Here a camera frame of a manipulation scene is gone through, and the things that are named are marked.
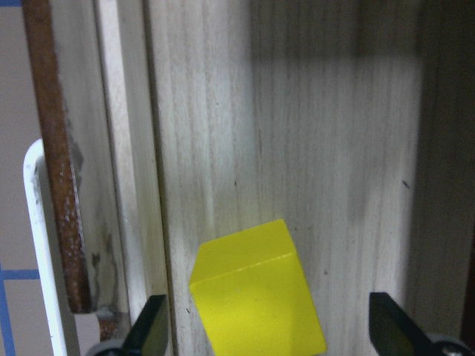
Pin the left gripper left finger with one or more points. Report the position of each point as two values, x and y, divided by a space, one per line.
149 334

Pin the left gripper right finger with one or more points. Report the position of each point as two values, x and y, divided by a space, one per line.
391 331

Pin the yellow block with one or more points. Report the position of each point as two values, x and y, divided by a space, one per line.
252 295

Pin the white drawer handle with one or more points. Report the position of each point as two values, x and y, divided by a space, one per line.
34 156

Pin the light wood drawer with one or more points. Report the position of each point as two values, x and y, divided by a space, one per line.
353 121

